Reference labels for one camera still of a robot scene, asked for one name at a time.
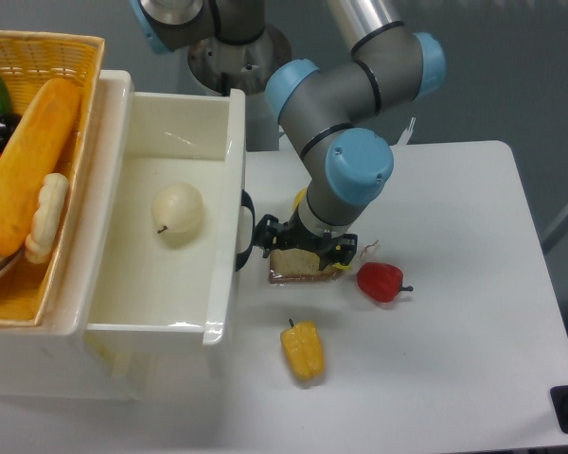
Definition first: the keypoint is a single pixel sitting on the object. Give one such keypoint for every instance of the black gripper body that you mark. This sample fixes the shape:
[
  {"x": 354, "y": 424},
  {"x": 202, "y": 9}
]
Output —
[{"x": 294, "y": 235}]

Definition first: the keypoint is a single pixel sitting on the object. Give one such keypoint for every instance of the white top drawer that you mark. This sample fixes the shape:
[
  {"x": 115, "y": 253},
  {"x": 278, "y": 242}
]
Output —
[{"x": 167, "y": 274}]

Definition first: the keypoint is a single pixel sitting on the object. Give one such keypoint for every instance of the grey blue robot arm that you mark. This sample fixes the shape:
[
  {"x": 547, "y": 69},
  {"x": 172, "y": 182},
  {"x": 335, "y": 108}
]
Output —
[{"x": 321, "y": 112}]

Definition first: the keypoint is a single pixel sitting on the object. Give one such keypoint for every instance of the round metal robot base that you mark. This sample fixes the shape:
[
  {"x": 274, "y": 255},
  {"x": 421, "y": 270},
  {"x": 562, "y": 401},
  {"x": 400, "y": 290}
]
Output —
[{"x": 221, "y": 67}]

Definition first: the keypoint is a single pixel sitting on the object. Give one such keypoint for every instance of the white drawer cabinet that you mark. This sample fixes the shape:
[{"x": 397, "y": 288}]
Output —
[{"x": 59, "y": 357}]

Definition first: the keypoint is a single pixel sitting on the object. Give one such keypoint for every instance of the yellow toy banana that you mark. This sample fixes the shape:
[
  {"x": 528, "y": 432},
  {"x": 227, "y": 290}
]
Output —
[{"x": 298, "y": 198}]

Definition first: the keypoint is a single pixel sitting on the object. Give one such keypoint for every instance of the toy bread slice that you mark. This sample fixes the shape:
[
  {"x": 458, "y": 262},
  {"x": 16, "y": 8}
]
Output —
[{"x": 298, "y": 266}]

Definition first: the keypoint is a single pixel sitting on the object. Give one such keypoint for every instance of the red toy bell pepper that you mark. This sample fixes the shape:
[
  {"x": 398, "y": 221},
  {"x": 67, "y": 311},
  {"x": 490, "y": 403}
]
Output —
[{"x": 381, "y": 281}]

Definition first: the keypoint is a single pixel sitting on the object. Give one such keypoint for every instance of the yellow toy bell pepper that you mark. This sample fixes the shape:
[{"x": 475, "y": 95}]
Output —
[{"x": 303, "y": 350}]

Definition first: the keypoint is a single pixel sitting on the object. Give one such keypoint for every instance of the white toy pear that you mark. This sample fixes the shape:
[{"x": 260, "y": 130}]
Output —
[{"x": 178, "y": 213}]

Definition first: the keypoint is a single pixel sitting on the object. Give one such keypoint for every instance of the cream toy croissant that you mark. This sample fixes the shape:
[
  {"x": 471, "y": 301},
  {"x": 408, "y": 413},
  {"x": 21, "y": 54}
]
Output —
[{"x": 46, "y": 219}]

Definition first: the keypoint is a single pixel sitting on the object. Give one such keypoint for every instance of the orange toy baguette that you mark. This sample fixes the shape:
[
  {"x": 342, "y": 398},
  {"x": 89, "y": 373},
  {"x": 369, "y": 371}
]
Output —
[{"x": 31, "y": 153}]

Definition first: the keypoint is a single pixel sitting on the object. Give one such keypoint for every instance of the yellow wicker basket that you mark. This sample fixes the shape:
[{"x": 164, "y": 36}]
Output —
[{"x": 27, "y": 61}]

